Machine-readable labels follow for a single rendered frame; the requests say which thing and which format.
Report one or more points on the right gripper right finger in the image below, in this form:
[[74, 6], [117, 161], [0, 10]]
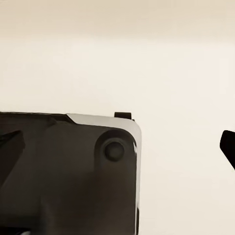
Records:
[[227, 145]]

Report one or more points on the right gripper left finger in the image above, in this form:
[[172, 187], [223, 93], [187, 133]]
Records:
[[12, 146]]

